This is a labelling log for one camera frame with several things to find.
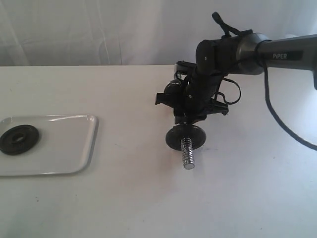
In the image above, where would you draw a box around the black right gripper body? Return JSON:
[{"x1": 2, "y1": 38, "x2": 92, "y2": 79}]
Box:
[{"x1": 155, "y1": 72, "x2": 228, "y2": 124}]

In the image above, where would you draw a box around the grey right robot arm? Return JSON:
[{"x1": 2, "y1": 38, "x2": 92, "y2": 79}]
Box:
[{"x1": 155, "y1": 33, "x2": 317, "y2": 124}]

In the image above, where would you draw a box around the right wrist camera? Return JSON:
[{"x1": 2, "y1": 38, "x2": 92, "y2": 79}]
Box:
[{"x1": 174, "y1": 60, "x2": 196, "y2": 80}]

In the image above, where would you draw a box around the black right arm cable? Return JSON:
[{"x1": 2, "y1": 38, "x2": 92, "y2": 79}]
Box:
[{"x1": 212, "y1": 12, "x2": 317, "y2": 151}]

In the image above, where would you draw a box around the white plastic tray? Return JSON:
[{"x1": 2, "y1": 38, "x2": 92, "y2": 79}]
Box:
[{"x1": 0, "y1": 115, "x2": 99, "y2": 177}]

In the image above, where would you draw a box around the chrome dumbbell bar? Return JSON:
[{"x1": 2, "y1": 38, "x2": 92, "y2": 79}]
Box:
[{"x1": 180, "y1": 124, "x2": 195, "y2": 170}]

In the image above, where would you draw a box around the black weight plate end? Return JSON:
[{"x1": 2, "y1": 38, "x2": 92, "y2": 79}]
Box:
[{"x1": 164, "y1": 79, "x2": 183, "y2": 96}]

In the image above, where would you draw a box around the white curtain backdrop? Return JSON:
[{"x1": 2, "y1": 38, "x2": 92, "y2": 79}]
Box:
[{"x1": 0, "y1": 0, "x2": 317, "y2": 66}]

